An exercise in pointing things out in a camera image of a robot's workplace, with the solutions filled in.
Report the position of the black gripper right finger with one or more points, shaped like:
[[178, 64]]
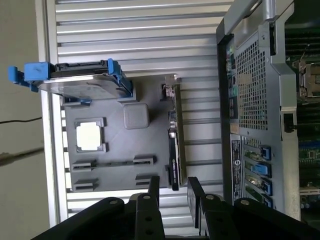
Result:
[[207, 217]]

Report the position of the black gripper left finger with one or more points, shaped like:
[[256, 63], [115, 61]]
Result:
[[150, 215]]

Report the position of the graphics card with black fan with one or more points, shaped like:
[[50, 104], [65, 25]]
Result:
[[175, 162]]

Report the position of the blue slot latch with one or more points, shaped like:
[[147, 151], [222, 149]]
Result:
[[261, 169], [265, 152], [267, 202], [267, 186]]

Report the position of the grey parts rack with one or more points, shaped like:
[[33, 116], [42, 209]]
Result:
[[117, 150]]

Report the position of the silver CPU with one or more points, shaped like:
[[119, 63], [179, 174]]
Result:
[[88, 136]]

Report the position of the green motherboard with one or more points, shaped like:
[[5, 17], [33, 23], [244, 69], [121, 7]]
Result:
[[310, 155]]

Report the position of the open black PC case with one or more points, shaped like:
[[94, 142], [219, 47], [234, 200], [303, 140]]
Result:
[[250, 87]]

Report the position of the hard disk in blue carrier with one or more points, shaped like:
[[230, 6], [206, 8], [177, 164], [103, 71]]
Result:
[[82, 86]]

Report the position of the CPU socket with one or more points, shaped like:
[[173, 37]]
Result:
[[308, 82]]

